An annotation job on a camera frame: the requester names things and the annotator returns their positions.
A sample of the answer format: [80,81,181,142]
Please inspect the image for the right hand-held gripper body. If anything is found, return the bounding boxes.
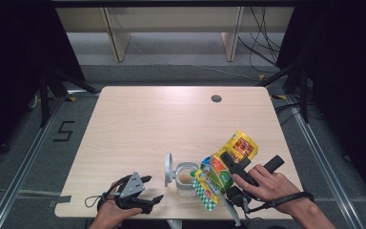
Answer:
[222,155,286,227]

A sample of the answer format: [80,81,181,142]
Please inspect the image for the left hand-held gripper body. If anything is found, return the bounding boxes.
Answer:
[113,171,155,215]

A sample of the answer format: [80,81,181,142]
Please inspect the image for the yellow spouted pouch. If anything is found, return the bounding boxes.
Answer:
[191,130,259,213]

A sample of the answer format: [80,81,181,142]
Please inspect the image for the glass jar with grey lid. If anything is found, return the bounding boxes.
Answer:
[164,152,201,197]

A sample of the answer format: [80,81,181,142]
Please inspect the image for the person's right hand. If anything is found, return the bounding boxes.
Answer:
[231,164,300,214]

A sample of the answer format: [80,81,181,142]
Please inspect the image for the person's left hand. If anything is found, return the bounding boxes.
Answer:
[94,180,144,229]

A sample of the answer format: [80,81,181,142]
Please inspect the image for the grey table leg base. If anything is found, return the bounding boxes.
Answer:
[165,219,184,229]

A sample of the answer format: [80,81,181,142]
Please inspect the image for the grey tape strip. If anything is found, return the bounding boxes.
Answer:
[48,195,72,208]

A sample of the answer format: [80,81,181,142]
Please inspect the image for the black metal stand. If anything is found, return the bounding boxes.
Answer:
[256,58,311,124]
[37,65,100,129]

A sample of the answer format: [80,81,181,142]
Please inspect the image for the black curtain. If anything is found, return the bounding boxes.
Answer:
[0,0,87,166]
[274,0,366,211]

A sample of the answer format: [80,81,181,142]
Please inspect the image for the black wrist strap cord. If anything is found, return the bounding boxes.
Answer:
[84,174,132,209]
[247,190,315,215]

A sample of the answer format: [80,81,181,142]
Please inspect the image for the black floor cables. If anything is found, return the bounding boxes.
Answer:
[274,101,301,127]

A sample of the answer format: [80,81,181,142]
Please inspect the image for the thin white floor cable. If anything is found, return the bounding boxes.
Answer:
[130,41,259,81]

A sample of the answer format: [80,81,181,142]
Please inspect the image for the aluminium floor rail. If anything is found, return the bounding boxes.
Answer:
[285,94,365,229]
[0,94,65,229]

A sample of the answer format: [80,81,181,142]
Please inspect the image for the light wooden desk frame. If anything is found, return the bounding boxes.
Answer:
[55,6,295,63]

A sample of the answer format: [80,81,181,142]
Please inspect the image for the bundle of black cables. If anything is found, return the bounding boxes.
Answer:
[236,6,284,74]

